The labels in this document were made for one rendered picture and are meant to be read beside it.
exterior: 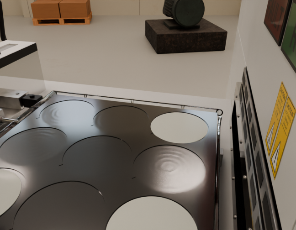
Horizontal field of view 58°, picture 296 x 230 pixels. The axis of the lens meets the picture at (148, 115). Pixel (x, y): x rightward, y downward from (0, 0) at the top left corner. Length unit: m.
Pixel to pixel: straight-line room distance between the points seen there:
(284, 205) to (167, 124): 0.28
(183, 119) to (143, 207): 0.21
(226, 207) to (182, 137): 0.13
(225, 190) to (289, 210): 0.26
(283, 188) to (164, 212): 0.14
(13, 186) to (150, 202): 0.18
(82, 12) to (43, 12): 0.76
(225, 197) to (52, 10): 5.66
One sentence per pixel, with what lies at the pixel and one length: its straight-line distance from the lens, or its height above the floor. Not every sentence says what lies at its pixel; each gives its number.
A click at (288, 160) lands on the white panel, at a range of 0.23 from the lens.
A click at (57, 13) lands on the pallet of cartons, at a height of 0.23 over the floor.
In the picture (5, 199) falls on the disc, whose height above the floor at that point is 0.90.
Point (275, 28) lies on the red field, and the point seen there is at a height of 1.09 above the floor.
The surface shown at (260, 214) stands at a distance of 0.29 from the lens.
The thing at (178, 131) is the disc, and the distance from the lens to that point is 0.46.
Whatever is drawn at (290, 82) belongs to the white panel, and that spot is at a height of 1.06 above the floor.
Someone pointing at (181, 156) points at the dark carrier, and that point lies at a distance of 0.40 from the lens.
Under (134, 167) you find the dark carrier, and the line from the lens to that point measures 0.38.
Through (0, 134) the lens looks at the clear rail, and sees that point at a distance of 0.51.
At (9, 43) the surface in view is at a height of 0.96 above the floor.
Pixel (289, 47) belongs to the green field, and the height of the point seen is 1.09.
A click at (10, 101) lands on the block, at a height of 0.90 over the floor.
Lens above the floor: 1.15
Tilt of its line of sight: 30 degrees down
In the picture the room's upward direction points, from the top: straight up
